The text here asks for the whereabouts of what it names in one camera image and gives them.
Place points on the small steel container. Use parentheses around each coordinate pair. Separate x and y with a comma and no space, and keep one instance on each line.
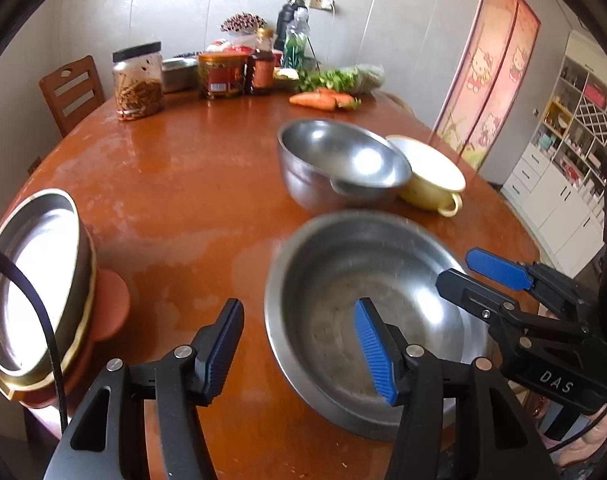
(178,75)

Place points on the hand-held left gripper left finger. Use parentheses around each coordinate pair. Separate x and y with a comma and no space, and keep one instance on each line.
(218,352)

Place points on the large steel basin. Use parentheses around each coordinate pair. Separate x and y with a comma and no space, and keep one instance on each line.
(333,280)

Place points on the wall socket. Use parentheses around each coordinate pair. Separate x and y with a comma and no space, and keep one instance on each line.
(319,2)

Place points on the dark sauce bottle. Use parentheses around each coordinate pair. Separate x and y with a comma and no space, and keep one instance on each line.
(263,70)

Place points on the red tissue box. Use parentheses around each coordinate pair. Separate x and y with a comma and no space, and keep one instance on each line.
(231,46)

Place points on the clear plastic bottle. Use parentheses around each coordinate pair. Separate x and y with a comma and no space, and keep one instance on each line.
(296,47)

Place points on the slatted wooden chair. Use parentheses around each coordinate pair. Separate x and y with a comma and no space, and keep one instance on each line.
(71,95)

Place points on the pink cartoon door curtain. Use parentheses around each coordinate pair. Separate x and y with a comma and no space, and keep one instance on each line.
(488,70)

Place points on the black thermos bottle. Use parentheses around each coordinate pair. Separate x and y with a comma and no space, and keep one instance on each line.
(286,20)

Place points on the red label jar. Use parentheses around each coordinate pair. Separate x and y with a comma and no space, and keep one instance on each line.
(221,77)

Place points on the plastic bag of vegetables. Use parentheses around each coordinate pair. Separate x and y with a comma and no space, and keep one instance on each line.
(371,77)

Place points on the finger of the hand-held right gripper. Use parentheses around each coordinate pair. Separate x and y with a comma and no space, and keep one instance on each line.
(468,292)
(498,269)

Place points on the white cabinet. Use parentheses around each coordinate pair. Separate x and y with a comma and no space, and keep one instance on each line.
(563,160)

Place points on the yellow shell-shaped plate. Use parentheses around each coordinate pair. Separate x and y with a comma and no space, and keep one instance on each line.
(87,320)

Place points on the person's right hand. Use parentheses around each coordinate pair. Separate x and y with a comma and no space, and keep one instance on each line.
(601,437)

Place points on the clear jar with black lid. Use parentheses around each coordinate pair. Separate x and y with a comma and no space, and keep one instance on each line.
(138,90)

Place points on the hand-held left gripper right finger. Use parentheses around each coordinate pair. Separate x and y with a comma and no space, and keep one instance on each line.
(376,355)

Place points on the medium steel bowl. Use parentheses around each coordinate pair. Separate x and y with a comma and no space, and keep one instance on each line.
(333,155)

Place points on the round steel pan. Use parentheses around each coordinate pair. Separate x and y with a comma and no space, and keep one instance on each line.
(33,285)

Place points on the orange plastic plate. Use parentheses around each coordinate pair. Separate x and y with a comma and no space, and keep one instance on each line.
(111,305)

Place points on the green leafy vegetables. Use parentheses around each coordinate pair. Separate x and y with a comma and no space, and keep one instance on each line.
(328,80)

